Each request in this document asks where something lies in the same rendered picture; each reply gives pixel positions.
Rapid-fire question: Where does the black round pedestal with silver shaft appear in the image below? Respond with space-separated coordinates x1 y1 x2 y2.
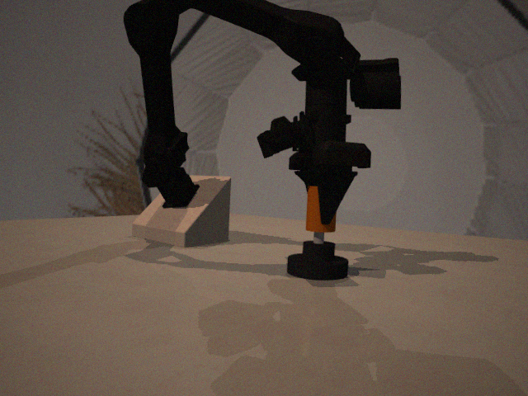
287 232 348 281

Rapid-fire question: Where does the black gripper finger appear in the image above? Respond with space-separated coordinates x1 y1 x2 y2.
295 171 318 193
308 169 358 225

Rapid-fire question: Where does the orange knob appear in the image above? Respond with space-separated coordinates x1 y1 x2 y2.
306 186 337 233

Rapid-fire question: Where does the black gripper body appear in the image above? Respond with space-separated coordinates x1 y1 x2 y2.
289 104 371 172

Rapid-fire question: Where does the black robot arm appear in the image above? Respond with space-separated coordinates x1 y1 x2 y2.
123 0 401 209

